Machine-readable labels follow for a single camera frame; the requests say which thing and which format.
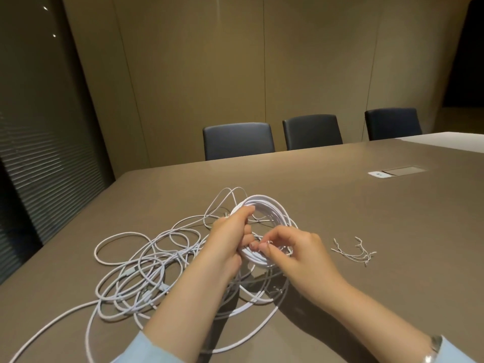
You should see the person's right hand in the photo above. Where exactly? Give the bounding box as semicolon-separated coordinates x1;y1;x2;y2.
251;225;343;305

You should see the person's right forearm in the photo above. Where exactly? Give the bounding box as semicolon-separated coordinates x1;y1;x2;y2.
314;279;477;363

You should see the white cable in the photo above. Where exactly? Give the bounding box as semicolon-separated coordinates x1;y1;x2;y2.
228;194;299;269

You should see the silver bracelet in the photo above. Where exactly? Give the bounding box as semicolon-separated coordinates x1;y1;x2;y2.
422;334;444;363

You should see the bunch of white twist ties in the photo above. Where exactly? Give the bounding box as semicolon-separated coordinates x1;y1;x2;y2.
331;236;378;267

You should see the white table socket panel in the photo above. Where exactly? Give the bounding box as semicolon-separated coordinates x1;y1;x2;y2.
367;166;426;179

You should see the pale beige table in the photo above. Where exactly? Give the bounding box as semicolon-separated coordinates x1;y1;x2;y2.
400;131;484;154

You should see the dark meeting chair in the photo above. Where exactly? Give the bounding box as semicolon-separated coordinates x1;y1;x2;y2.
364;107;423;142
202;122;276;161
282;114;344;151

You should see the brown table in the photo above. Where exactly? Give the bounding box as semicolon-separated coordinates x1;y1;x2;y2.
0;138;484;363

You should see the glass partition with grey blinds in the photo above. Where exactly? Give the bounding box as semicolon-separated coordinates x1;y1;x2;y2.
0;0;116;286

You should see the person's left hand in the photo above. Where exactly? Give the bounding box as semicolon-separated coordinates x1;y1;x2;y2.
196;205;260;285

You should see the pile of white cables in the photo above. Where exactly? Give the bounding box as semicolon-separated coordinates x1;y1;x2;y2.
0;187;292;363

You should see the person's left forearm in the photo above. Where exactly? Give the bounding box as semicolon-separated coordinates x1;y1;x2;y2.
120;257;235;363

